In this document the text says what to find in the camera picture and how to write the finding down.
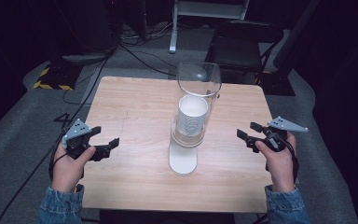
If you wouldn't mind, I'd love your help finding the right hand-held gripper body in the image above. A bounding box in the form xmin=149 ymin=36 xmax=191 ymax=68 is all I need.
xmin=262 ymin=116 xmax=310 ymax=154

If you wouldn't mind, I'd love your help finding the white desk frame leg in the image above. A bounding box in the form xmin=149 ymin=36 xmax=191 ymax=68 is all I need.
xmin=168 ymin=0 xmax=250 ymax=54

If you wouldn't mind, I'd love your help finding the person's left hand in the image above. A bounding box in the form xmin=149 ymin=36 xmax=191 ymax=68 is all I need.
xmin=51 ymin=143 xmax=97 ymax=193

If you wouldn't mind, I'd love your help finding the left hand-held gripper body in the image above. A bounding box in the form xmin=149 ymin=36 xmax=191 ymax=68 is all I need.
xmin=62 ymin=118 xmax=98 ymax=160

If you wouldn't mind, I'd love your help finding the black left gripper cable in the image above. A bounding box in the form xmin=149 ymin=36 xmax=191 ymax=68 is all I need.
xmin=48 ymin=132 xmax=69 ymax=182

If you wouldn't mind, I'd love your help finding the long black floor cable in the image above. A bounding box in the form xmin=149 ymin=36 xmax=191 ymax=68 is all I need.
xmin=0 ymin=50 xmax=114 ymax=224

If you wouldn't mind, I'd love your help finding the dark stand with base plate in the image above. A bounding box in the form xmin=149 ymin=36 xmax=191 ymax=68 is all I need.
xmin=258 ymin=0 xmax=322 ymax=97

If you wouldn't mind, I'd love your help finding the black yellow striped base plate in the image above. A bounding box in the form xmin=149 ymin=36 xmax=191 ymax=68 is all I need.
xmin=32 ymin=63 xmax=84 ymax=91

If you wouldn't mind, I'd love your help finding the white ribbed cup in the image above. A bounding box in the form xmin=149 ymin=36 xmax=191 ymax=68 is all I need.
xmin=175 ymin=94 xmax=210 ymax=137

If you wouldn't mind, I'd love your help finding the clear cup holder white base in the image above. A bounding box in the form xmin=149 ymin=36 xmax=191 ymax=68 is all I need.
xmin=168 ymin=61 xmax=223 ymax=175

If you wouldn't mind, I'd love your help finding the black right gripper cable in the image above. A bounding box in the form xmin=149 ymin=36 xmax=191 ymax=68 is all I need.
xmin=264 ymin=140 xmax=300 ymax=185

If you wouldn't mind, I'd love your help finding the person's right hand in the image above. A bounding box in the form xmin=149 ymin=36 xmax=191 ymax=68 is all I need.
xmin=255 ymin=132 xmax=298 ymax=193

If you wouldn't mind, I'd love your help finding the black chair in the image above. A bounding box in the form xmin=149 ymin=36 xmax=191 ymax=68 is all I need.
xmin=204 ymin=20 xmax=284 ymax=86

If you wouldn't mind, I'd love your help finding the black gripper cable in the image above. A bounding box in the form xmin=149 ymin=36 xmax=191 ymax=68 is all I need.
xmin=48 ymin=132 xmax=69 ymax=182
xmin=264 ymin=140 xmax=300 ymax=185

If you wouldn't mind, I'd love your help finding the dark computer tower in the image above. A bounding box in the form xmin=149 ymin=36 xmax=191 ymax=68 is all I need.
xmin=51 ymin=0 xmax=117 ymax=63

